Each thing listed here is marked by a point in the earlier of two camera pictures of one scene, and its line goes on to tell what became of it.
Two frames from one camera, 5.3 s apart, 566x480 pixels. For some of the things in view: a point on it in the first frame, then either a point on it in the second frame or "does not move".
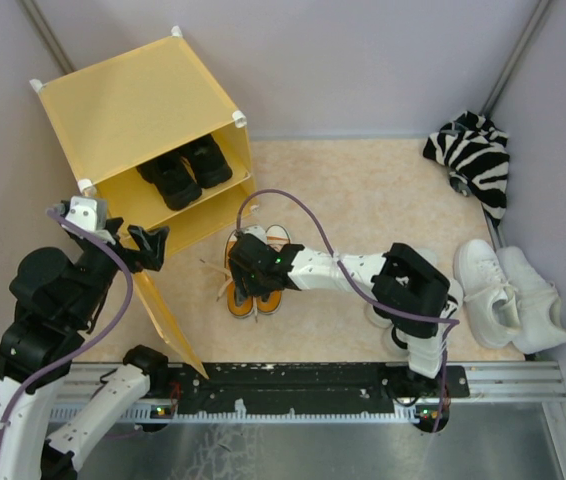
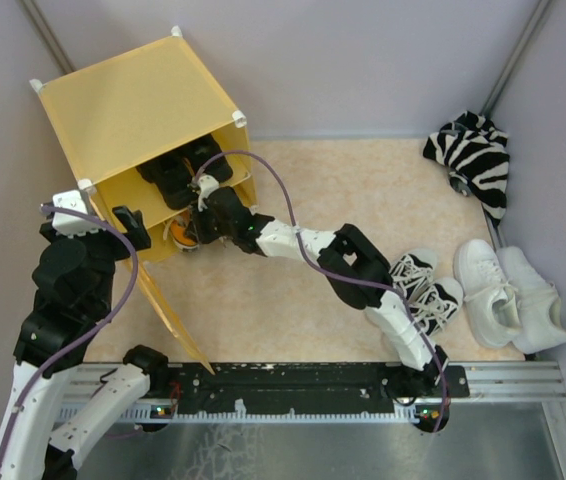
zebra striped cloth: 476,155 does not move
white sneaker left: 492,304 does not move
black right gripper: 244,284 → 198,226
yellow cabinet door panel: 162,316 → 179,326
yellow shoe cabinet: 124,108 does not move
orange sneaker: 245,309 → 183,235
